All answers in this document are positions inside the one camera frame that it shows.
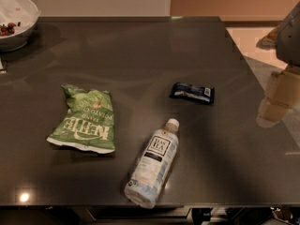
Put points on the grey metallic gripper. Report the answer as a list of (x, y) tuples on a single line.
[(289, 39)]

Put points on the dark blue rxbar wrapper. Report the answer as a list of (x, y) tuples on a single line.
[(194, 92)]

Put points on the white tea bottle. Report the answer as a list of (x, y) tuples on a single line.
[(148, 178)]

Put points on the green kettle chips bag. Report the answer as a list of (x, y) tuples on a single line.
[(89, 123)]

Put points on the white bowl with fruit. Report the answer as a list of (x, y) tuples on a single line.
[(18, 19)]

